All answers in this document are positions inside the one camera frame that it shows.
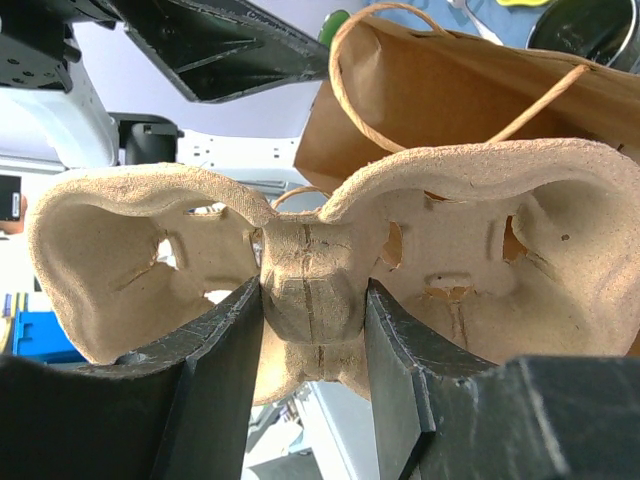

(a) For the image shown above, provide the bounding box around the blue letter placemat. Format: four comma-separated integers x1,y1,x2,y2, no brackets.
399,0,551,49

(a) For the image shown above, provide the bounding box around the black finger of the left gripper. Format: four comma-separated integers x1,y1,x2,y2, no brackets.
109,0,329,103

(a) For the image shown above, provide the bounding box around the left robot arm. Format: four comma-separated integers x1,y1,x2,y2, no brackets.
1,1,329,168

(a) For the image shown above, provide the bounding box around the silver fork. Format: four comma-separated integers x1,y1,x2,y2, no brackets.
447,0,504,46

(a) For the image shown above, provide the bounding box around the single pulp cup carrier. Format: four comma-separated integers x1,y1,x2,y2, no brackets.
27,139,639,404

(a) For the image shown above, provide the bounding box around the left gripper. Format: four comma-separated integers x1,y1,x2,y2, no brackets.
1,0,120,93

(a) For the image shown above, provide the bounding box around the brown paper bag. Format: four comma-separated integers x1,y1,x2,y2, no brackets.
294,4,639,191

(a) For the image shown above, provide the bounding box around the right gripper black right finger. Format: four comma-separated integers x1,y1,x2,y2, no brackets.
364,280,639,479

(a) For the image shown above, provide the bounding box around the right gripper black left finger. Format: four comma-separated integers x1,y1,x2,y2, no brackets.
1,279,263,479

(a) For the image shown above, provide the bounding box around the green cup at edge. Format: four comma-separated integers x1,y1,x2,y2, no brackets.
317,9,350,47

